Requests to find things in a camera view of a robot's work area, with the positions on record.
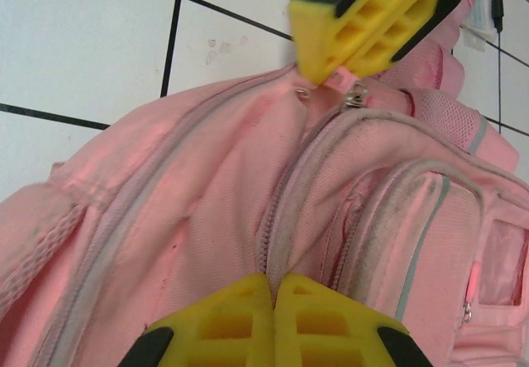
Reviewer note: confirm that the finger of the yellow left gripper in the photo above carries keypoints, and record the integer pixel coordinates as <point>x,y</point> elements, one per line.
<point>413,32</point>
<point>322,32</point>

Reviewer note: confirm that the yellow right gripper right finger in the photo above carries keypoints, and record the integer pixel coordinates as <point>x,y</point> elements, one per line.
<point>322,325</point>

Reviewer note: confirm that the pink backpack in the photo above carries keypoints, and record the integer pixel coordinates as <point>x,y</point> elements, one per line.
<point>186,197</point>

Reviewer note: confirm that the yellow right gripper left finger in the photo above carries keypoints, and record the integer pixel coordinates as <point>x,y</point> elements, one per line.
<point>231,325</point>

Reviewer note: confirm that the clear plastic pencil case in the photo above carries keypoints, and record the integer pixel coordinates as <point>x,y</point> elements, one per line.
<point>479,11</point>

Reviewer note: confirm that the black marker pen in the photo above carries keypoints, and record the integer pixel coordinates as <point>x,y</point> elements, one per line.
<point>497,3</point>

